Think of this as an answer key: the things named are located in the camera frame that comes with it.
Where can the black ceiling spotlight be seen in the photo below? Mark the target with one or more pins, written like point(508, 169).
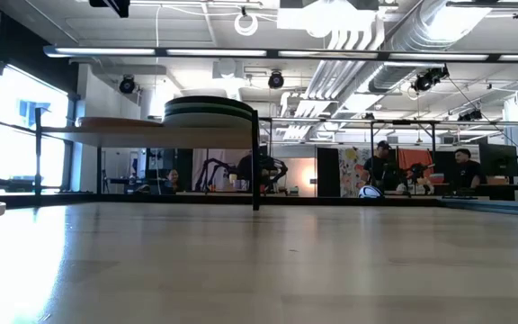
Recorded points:
point(127, 85)
point(276, 81)

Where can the black metal rig frame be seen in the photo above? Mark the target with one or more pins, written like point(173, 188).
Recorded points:
point(151, 199)

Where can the background black metal frame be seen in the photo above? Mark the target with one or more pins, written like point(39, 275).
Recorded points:
point(403, 122)

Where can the large bright window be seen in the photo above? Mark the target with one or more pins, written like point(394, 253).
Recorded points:
point(20, 148)

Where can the blue flat pad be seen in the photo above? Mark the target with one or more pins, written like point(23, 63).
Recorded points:
point(502, 208)

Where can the black white ball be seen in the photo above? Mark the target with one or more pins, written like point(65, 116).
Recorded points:
point(370, 192)

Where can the overhead led light bar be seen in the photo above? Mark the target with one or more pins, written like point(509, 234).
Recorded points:
point(218, 52)

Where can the orange cloth backdrop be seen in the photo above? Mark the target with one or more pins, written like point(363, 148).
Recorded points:
point(414, 157)

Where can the person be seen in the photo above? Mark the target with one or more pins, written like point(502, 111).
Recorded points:
point(466, 173)
point(172, 177)
point(378, 168)
point(244, 168)

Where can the black upright panel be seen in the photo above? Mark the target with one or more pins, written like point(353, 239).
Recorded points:
point(328, 168)

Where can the floral poster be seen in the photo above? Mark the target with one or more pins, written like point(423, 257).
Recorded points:
point(351, 168)

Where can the sage green plate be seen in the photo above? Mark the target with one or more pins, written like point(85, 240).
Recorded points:
point(205, 110)

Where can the black track light cluster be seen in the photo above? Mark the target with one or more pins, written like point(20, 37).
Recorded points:
point(470, 115)
point(427, 80)

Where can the silver ventilation duct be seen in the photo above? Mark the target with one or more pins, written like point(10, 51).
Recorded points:
point(416, 40)

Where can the wood-top black-frame shelf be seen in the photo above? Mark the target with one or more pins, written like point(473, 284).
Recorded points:
point(151, 137)

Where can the background black robot arm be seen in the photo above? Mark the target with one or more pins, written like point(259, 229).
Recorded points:
point(272, 168)
point(416, 171)
point(220, 163)

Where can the black computer monitor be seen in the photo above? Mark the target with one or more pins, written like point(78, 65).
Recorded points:
point(498, 159)
point(441, 162)

